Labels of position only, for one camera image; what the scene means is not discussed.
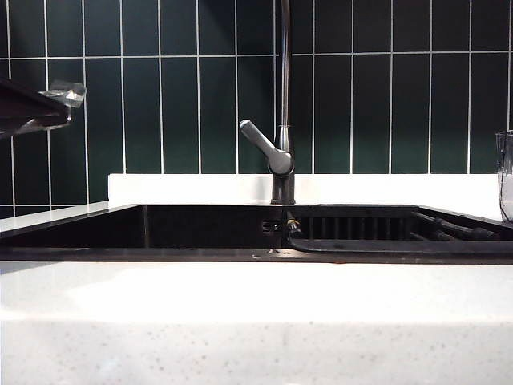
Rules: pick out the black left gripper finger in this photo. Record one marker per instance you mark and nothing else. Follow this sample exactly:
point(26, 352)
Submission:
point(32, 126)
point(32, 105)

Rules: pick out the clear faceted glass mug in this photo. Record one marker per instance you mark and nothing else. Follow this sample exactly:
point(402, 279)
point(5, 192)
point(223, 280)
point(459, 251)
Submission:
point(506, 180)

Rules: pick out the black kitchen sink basin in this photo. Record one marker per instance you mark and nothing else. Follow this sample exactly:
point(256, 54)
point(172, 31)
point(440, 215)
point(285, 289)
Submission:
point(200, 230)

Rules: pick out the grey steel faucet spout column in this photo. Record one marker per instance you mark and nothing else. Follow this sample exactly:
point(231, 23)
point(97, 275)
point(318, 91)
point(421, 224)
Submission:
point(283, 188)

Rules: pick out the black slatted sink drain rack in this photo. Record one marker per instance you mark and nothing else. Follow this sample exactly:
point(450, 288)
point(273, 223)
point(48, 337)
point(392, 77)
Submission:
point(360, 245)

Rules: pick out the white stone backsplash ledge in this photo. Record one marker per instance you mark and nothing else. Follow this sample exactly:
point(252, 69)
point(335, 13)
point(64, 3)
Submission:
point(192, 188)

